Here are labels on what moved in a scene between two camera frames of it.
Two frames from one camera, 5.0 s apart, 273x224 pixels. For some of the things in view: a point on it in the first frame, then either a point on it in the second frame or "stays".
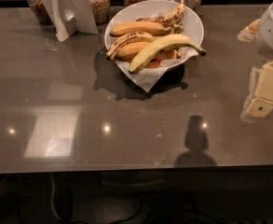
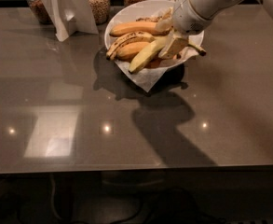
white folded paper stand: x=70 y=9 stays
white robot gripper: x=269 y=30 -> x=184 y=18
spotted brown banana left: x=132 y=36 stays
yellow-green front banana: x=161 y=44 stays
